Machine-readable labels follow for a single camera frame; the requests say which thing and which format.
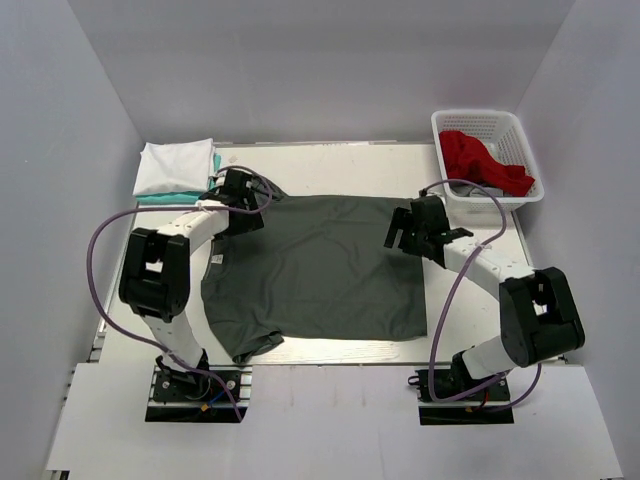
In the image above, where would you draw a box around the dark grey t shirt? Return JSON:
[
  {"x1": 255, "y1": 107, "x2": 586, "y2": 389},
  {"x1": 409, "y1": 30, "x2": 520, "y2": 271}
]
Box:
[{"x1": 201, "y1": 195, "x2": 427, "y2": 363}]

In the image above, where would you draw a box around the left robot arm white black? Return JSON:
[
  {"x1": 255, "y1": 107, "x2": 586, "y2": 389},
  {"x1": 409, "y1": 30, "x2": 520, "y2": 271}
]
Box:
[{"x1": 118, "y1": 167, "x2": 273, "y2": 375}]

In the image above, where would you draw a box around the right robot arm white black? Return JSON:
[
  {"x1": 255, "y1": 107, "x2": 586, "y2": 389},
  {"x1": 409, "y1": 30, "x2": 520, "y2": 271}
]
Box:
[{"x1": 384, "y1": 195, "x2": 586, "y2": 390}]

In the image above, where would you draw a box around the grey t shirt in basket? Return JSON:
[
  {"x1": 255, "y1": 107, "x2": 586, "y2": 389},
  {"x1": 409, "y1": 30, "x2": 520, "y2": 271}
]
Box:
[{"x1": 451, "y1": 182, "x2": 504, "y2": 198}]

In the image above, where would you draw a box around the folded white t shirt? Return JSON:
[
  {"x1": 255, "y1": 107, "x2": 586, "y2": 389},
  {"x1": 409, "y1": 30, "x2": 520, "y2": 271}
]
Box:
[{"x1": 133, "y1": 138, "x2": 215, "y2": 196}]

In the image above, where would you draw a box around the folded teal t shirt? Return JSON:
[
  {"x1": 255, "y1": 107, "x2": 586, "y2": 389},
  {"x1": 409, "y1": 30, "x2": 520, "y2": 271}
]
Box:
[{"x1": 135, "y1": 152, "x2": 222, "y2": 205}]

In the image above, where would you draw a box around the red t shirt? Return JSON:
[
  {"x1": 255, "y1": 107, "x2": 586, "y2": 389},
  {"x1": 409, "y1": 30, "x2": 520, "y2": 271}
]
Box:
[{"x1": 439, "y1": 130, "x2": 535, "y2": 197}]

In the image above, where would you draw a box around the white plastic basket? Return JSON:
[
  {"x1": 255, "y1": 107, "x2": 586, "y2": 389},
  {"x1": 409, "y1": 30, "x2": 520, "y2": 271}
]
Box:
[{"x1": 431, "y1": 109, "x2": 544, "y2": 211}]

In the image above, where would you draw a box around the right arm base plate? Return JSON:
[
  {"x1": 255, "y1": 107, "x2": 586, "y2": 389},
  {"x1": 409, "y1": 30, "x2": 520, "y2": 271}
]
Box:
[{"x1": 407, "y1": 369, "x2": 514, "y2": 426}]

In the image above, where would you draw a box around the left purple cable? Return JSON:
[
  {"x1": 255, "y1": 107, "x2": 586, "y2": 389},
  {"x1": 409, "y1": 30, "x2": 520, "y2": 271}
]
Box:
[{"x1": 87, "y1": 167, "x2": 286, "y2": 421}]

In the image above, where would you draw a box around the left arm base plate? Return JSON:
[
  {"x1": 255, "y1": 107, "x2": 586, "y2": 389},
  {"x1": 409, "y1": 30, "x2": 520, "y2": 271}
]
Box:
[{"x1": 145, "y1": 367, "x2": 252, "y2": 424}]

